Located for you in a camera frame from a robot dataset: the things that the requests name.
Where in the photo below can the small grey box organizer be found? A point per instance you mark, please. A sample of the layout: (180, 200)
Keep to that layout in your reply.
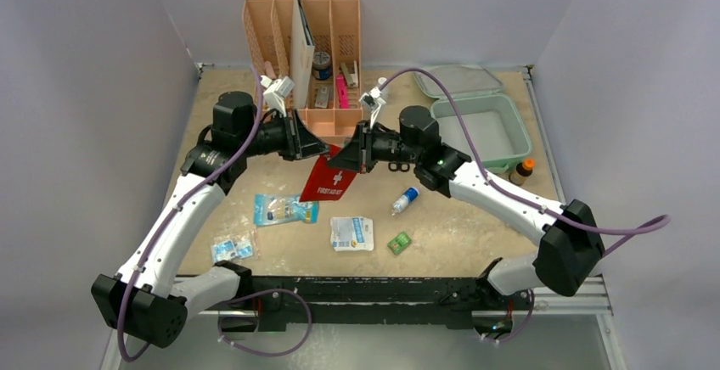
(322, 97)

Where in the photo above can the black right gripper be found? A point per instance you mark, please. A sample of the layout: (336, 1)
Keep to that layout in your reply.
(363, 147)

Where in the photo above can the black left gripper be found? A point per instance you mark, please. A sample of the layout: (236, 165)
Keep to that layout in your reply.
(299, 142)

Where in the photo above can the pink item in organizer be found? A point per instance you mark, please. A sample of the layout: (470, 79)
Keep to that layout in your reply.
(341, 88)

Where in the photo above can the mint green case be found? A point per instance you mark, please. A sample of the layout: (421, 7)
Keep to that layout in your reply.
(473, 112)

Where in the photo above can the white gauze dressing packet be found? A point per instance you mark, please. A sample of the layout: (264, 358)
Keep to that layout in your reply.
(352, 233)

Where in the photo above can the small green medicine box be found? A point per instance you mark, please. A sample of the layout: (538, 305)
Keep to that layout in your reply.
(399, 243)

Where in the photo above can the white board in organizer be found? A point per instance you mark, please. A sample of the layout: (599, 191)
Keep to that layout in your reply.
(302, 51)

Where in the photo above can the brown bottle orange cap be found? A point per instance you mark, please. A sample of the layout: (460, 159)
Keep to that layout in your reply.
(522, 171)

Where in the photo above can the clear bag blue packets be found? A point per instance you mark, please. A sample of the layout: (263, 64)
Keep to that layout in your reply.
(233, 248)

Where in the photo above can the blue cotton swab bag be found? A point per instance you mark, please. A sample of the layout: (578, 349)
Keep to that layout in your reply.
(273, 209)

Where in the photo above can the red zipper pouch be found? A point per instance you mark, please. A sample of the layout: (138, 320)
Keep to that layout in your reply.
(326, 183)

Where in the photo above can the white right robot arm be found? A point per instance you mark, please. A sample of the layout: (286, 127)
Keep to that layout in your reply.
(568, 248)

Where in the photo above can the black handled scissors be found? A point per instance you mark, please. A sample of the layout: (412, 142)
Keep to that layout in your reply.
(396, 166)

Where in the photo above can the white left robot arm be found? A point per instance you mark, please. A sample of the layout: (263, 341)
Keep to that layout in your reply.
(143, 298)

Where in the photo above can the peach desk organizer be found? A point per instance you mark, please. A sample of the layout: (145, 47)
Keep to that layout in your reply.
(318, 45)

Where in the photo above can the pink tube in organizer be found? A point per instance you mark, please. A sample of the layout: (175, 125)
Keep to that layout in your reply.
(269, 70)

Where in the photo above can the grey stapler in organizer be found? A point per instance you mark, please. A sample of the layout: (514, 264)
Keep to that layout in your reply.
(349, 70)

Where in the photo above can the dark round jar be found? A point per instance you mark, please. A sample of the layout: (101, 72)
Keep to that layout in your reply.
(322, 65)

